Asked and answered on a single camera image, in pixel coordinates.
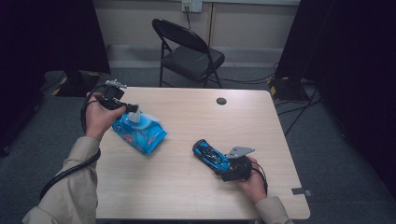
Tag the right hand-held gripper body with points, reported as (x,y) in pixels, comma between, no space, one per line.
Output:
(241,165)

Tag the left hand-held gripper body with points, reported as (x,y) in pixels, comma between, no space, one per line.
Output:
(110,96)

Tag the blue toy car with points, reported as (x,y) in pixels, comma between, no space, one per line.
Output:
(210,155)

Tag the blue wet wipes pack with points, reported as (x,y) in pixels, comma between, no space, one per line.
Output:
(143,137)

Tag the person's right hand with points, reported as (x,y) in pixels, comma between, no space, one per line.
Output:
(257,186)

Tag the person's left hand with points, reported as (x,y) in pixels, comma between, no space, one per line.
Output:
(99,121)

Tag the black stand base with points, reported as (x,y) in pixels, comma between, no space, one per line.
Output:
(77,85)
(286,88)

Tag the grey tape strip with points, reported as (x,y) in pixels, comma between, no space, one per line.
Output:
(300,191)

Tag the black folding chair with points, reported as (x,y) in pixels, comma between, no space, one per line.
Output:
(193,59)

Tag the black curtain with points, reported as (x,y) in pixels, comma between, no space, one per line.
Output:
(351,62)
(46,46)

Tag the white wall socket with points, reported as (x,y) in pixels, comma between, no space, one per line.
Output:
(191,5)

